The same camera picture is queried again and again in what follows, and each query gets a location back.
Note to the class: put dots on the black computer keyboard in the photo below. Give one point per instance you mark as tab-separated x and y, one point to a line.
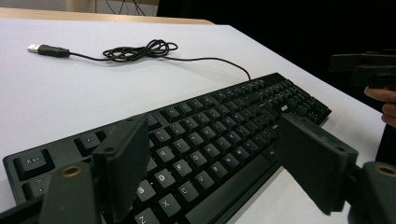
199	146

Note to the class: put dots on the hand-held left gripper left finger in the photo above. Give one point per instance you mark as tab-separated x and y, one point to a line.
123	168

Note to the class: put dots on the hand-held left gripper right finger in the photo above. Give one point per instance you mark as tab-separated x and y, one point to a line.
314	158

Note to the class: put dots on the light wooden table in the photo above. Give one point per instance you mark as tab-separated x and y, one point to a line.
93	16

